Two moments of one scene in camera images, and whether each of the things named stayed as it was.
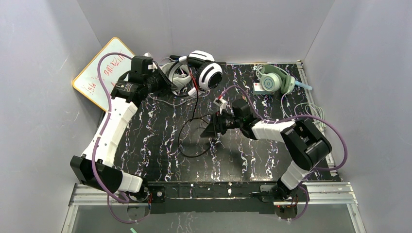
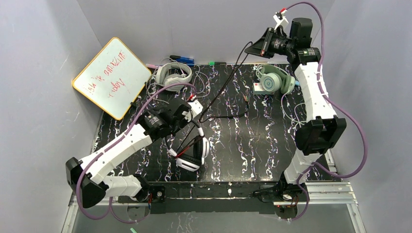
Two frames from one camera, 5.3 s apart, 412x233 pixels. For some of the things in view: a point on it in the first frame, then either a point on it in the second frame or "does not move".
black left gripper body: x=159 y=81 to x=182 y=109
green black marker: x=220 y=63 does not move
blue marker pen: x=182 y=58 does not move
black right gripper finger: x=210 y=131 to x=263 y=46
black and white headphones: x=207 y=73 to x=193 y=156
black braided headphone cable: x=196 y=103 to x=200 y=120
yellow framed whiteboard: x=88 y=82 does not move
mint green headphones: x=273 y=79 does not move
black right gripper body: x=217 y=124 to x=268 y=42
